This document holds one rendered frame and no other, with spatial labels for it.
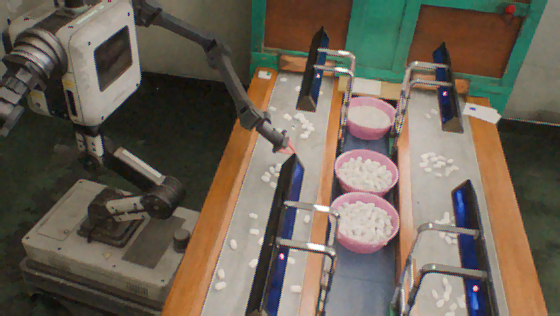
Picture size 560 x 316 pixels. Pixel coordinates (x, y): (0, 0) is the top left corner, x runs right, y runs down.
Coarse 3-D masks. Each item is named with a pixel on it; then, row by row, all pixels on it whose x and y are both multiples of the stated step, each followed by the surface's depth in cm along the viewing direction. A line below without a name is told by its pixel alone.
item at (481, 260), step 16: (464, 192) 167; (464, 208) 162; (464, 224) 158; (480, 224) 157; (464, 240) 154; (480, 240) 149; (464, 256) 150; (480, 256) 144; (464, 288) 143; (480, 288) 138; (480, 304) 135; (496, 304) 137
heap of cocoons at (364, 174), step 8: (352, 160) 231; (360, 160) 232; (368, 160) 232; (344, 168) 228; (352, 168) 228; (360, 168) 230; (368, 168) 227; (376, 168) 229; (384, 168) 229; (336, 176) 225; (344, 176) 223; (352, 176) 226; (360, 176) 225; (368, 176) 224; (376, 176) 227; (384, 176) 224; (352, 184) 220; (360, 184) 221; (368, 184) 222; (376, 184) 220; (384, 184) 221
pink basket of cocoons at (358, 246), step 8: (352, 192) 211; (360, 192) 211; (336, 200) 207; (344, 200) 210; (352, 200) 212; (360, 200) 212; (368, 200) 212; (376, 200) 211; (384, 200) 209; (336, 208) 208; (384, 208) 209; (392, 208) 206; (392, 216) 206; (392, 224) 204; (392, 232) 201; (344, 240) 197; (352, 240) 192; (384, 240) 193; (352, 248) 198; (360, 248) 196; (368, 248) 196; (376, 248) 198
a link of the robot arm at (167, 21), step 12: (144, 0) 198; (156, 12) 204; (144, 24) 206; (156, 24) 208; (168, 24) 211; (180, 24) 214; (192, 36) 221; (204, 36) 225; (216, 36) 231; (204, 48) 231; (216, 48) 226
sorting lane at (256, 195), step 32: (288, 96) 268; (320, 96) 270; (288, 128) 247; (320, 128) 249; (256, 160) 227; (320, 160) 230; (256, 192) 212; (256, 224) 198; (224, 256) 186; (256, 256) 187; (224, 288) 175; (288, 288) 177
